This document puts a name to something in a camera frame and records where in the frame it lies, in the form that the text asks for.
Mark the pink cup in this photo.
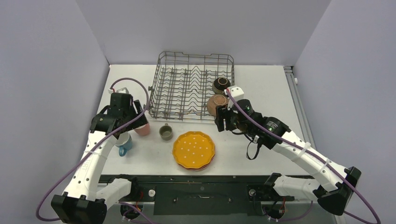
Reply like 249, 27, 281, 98
134, 123, 150, 137

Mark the brown speckled cream bowl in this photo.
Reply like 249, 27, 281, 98
207, 94, 229, 117

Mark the dark patterned cream bowl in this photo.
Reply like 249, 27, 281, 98
212, 77, 231, 95

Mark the blue mug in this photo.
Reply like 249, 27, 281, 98
115, 132, 133, 157

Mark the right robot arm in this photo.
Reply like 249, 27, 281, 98
215, 99, 361, 216

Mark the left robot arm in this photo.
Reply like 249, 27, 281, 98
51, 92, 148, 224

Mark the grey ceramic mug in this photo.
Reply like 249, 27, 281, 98
159, 123, 173, 140

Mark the yellow polka dot plate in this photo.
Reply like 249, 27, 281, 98
172, 131, 215, 164

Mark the pink plate under stack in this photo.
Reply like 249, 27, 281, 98
177, 158, 214, 172

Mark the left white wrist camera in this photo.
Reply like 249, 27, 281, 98
108, 87, 129, 94

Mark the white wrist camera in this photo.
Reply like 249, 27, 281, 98
108, 87, 129, 94
224, 85, 244, 102

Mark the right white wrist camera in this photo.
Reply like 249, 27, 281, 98
224, 85, 244, 102

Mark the grey wire dish rack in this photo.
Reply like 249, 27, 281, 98
148, 51, 234, 122

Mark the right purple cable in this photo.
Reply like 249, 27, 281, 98
225, 88, 382, 224

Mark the aluminium rail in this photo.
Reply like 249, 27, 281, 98
283, 66, 313, 143

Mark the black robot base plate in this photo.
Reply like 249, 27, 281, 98
90, 175, 325, 217

